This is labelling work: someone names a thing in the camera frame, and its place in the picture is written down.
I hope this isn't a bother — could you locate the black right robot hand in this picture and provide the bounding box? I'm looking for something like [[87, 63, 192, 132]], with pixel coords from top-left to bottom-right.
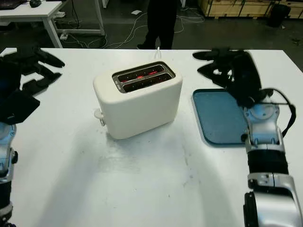
[[193, 48, 262, 106]]

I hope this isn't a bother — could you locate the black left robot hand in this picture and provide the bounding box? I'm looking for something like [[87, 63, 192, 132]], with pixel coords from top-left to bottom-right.
[[0, 46, 66, 105]]

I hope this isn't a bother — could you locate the person in black trousers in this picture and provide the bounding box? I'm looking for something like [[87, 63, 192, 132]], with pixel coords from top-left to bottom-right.
[[136, 0, 178, 50]]

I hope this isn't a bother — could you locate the cream white toaster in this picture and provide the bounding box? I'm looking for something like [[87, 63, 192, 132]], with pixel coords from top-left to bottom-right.
[[93, 61, 183, 140]]

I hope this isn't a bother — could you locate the blue plastic tray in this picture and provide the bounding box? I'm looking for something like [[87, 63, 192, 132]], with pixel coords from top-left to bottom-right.
[[191, 88, 249, 148]]

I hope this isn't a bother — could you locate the wooden crate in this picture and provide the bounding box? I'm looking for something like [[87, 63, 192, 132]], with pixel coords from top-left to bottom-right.
[[198, 0, 303, 18]]

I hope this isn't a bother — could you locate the white office desk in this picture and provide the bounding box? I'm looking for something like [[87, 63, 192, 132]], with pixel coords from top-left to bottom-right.
[[0, 0, 106, 49]]

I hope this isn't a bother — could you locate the black waste bin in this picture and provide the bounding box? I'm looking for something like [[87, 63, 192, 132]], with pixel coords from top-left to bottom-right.
[[268, 4, 291, 28]]

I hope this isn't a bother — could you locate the dark laptop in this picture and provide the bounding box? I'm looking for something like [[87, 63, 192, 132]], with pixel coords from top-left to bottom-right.
[[0, 0, 21, 10]]

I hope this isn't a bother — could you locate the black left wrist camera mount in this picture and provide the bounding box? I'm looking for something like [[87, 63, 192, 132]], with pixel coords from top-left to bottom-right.
[[0, 91, 41, 125]]

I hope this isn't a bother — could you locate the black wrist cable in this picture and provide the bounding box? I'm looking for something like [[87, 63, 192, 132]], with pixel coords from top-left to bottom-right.
[[260, 87, 296, 138]]

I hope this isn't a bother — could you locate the white toaster power cord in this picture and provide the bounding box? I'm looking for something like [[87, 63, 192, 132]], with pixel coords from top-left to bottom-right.
[[153, 46, 163, 60]]

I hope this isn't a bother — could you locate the white floor cable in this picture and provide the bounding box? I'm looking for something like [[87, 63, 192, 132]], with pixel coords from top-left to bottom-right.
[[87, 6, 205, 49]]

